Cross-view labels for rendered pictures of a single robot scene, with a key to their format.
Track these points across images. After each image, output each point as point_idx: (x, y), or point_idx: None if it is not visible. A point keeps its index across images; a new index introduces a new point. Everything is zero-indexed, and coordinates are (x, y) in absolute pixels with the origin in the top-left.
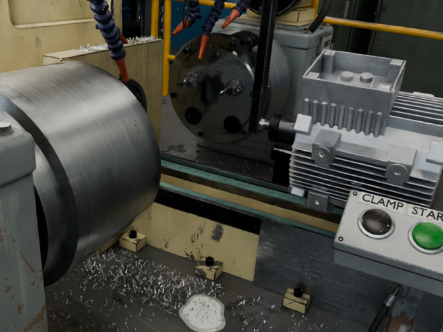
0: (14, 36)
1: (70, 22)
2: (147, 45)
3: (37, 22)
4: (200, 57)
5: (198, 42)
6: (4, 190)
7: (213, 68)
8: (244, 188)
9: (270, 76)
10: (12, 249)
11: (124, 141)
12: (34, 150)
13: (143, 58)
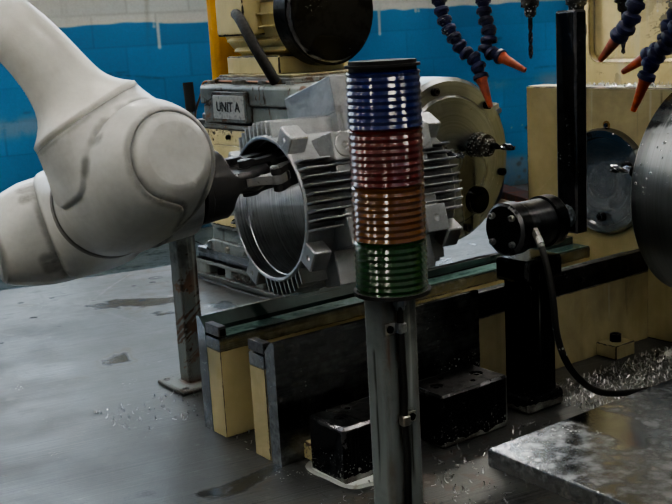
0: (591, 70)
1: (668, 60)
2: (661, 92)
3: (627, 58)
4: (630, 109)
5: None
6: (278, 111)
7: None
8: (493, 285)
9: (649, 155)
10: None
11: None
12: (287, 96)
13: (651, 110)
